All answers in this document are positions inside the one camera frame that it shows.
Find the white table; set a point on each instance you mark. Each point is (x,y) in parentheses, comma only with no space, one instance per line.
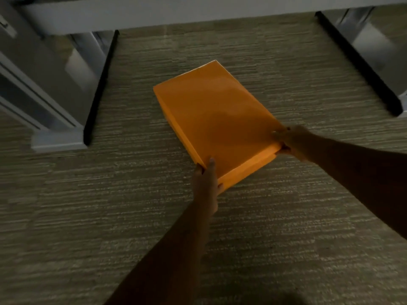
(178,11)

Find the person's right hand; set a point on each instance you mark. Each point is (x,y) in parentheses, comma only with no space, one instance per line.
(297,141)

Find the person's right thumb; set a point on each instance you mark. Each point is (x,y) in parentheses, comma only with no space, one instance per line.
(283,150)

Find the orange box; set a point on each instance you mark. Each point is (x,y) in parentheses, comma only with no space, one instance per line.
(216,120)

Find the white table leg black foot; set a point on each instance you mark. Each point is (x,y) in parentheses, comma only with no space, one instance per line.
(368,53)
(63,88)

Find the person's left thumb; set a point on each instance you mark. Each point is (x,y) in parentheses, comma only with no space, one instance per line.
(220,188)

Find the person's right forearm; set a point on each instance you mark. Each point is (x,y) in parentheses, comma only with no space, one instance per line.
(362,177)

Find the person's left forearm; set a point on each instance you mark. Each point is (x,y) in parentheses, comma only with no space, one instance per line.
(165,260)

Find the person's left hand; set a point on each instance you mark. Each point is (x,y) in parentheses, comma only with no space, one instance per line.
(205,187)

